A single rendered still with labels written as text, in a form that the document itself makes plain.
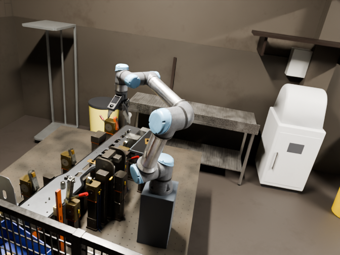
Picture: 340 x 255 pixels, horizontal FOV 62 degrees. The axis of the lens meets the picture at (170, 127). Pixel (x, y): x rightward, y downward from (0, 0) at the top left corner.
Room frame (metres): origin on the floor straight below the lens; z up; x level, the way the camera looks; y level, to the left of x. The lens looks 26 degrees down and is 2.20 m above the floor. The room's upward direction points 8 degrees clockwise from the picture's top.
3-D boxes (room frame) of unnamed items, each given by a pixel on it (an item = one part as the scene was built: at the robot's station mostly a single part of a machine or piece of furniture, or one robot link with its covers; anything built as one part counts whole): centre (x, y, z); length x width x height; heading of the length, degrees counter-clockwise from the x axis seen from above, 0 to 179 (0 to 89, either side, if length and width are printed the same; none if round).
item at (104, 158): (1.59, 0.36, 0.94); 0.18 x 0.13 x 0.49; 164
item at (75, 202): (1.24, 0.49, 0.87); 0.10 x 0.07 x 0.35; 74
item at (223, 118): (3.48, -0.25, 0.46); 1.70 x 0.64 x 0.91; 82
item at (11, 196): (1.04, 0.74, 1.17); 0.12 x 0.01 x 0.34; 74
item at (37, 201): (1.76, 0.54, 1.00); 1.38 x 0.22 x 0.02; 164
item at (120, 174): (1.52, 0.27, 0.89); 0.09 x 0.08 x 0.38; 74
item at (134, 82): (1.52, 0.24, 1.74); 0.11 x 0.11 x 0.08; 39
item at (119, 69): (1.58, 0.32, 1.74); 0.09 x 0.08 x 0.11; 39
